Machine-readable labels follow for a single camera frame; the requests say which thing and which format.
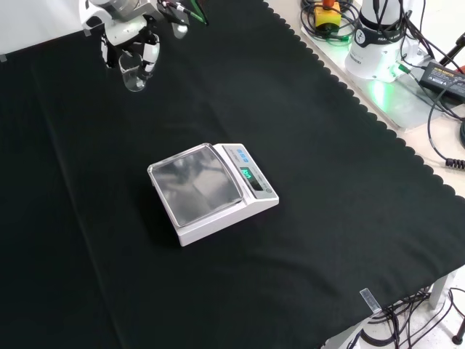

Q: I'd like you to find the small clear glass beaker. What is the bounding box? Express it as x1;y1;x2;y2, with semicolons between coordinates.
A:
118;50;148;93

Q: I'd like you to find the black under-bench cables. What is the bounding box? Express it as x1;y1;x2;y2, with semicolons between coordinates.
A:
348;286;465;349

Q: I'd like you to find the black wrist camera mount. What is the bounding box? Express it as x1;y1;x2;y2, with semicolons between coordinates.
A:
155;0;192;39

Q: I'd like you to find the white bench leg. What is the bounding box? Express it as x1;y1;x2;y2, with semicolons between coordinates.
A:
429;273;450;310

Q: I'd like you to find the black tripod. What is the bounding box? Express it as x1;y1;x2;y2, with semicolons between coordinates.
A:
438;31;465;67

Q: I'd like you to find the black power adapter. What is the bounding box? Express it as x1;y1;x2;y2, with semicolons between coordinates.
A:
418;60;465;105

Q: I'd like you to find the grey metal base plate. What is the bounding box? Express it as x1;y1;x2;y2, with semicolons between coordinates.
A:
300;20;465;132

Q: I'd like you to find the yellow stop button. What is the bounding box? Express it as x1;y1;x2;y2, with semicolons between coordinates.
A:
314;0;343;31

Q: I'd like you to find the black bench cloth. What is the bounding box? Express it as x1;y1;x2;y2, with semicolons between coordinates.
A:
0;0;465;349

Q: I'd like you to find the green cable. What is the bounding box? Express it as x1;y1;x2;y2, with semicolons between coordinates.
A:
187;0;210;27

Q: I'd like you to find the clear tape strip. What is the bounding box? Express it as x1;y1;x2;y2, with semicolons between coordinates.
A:
359;287;383;314

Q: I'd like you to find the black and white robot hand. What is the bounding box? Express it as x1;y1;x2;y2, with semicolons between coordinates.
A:
79;1;161;80

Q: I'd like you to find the white electronic balance steel pan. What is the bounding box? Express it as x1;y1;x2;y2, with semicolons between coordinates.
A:
147;142;280;248

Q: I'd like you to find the black adapter cable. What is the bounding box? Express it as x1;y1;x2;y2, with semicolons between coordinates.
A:
426;85;465;169

